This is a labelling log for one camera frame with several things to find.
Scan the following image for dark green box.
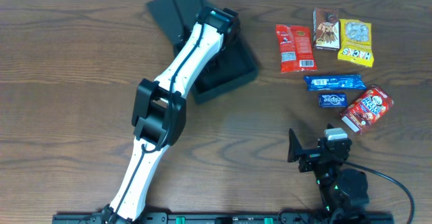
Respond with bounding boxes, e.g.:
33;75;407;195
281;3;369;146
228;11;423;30
146;0;259;104

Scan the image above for red Hello Panda box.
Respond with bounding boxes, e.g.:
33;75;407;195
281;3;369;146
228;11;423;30
341;85;394;134

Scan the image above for red Hacks candy bag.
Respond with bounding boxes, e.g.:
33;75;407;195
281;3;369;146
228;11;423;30
275;24;318;73

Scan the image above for brown Pocky box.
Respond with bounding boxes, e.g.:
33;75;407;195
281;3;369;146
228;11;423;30
313;7;340;51

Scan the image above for yellow Hacks candy bag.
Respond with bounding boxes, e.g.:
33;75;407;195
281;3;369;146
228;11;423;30
337;19;375;67

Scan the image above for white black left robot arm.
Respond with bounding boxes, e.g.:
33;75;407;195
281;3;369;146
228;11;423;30
101;7;240;223

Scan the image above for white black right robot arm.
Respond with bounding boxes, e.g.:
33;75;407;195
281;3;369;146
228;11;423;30
288;125;371;223

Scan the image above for blue Oreo cookie pack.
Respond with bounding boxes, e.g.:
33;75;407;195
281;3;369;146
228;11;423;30
304;74;367;91

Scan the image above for blue Eclipse mint tin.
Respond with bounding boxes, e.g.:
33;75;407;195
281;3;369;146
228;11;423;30
318;93;348;108

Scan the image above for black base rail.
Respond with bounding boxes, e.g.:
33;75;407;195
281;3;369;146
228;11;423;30
51;211;395;224

